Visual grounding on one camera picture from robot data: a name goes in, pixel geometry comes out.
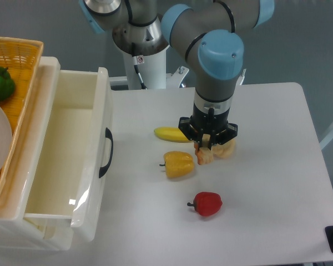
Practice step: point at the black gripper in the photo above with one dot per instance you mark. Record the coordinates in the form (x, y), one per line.
(215, 125)

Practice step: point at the square toasted bread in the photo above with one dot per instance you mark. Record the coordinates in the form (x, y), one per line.
(202, 151)

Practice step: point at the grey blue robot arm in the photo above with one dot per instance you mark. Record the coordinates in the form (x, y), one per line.
(208, 41)

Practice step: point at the round bread roll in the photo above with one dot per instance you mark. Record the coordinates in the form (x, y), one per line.
(225, 150)

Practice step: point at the white open upper drawer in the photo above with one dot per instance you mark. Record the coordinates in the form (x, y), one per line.
(66, 190)

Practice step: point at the white drawer cabinet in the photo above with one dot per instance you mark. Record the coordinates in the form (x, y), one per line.
(15, 231)

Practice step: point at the yellow banana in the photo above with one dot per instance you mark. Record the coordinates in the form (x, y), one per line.
(172, 134)

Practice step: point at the yellow bell pepper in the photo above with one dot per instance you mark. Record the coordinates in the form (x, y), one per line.
(177, 164)

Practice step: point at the red bell pepper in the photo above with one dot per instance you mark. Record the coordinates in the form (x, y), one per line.
(206, 203)

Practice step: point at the orange woven basket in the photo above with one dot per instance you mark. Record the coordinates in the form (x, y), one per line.
(21, 57)

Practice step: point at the green bell pepper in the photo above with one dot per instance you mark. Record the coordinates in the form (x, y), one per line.
(7, 84)

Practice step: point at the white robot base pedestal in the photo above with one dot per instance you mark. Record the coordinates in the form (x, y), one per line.
(144, 51)

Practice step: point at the black drawer handle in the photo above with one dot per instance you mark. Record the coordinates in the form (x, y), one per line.
(107, 153)

